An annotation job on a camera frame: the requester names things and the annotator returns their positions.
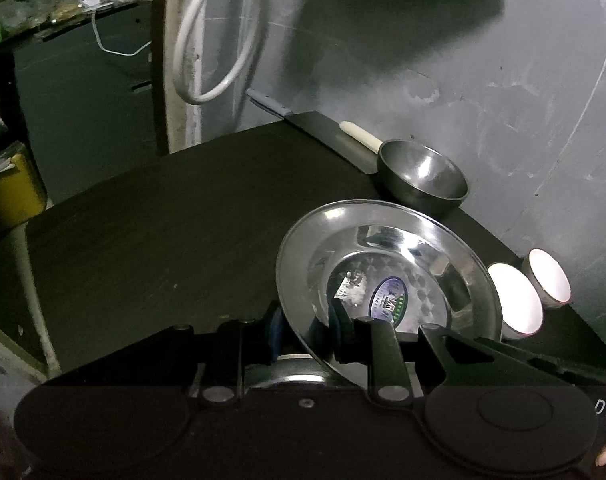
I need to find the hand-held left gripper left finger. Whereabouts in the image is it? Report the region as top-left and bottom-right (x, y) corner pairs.
(148, 302), (286, 406)

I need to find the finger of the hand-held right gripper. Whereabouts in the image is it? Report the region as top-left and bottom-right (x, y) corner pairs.
(475, 337), (606, 387)

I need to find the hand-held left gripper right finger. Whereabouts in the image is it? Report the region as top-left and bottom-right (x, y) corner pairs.
(328, 297), (488, 406)

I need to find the white bowl with red rim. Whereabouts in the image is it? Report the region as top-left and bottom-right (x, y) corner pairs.
(522, 248), (572, 309)
(487, 262), (544, 340)

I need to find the steel plate with oval sticker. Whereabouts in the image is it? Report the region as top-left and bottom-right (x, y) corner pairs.
(275, 200), (504, 386)

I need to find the steel bowl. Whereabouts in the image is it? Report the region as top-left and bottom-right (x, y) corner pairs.
(376, 140), (470, 211)

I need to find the grey knife blade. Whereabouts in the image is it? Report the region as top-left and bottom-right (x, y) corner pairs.
(245, 89), (289, 122)

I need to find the yellow container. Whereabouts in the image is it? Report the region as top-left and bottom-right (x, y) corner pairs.
(0, 142), (47, 233)

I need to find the cleaver with white handle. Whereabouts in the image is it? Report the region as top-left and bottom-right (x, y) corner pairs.
(283, 110), (385, 177)

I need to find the thick white cable loop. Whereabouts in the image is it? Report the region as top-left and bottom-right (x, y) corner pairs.
(173, 0), (265, 106)

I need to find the thin white cable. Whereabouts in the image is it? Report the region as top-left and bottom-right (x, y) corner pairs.
(90, 7), (152, 57)

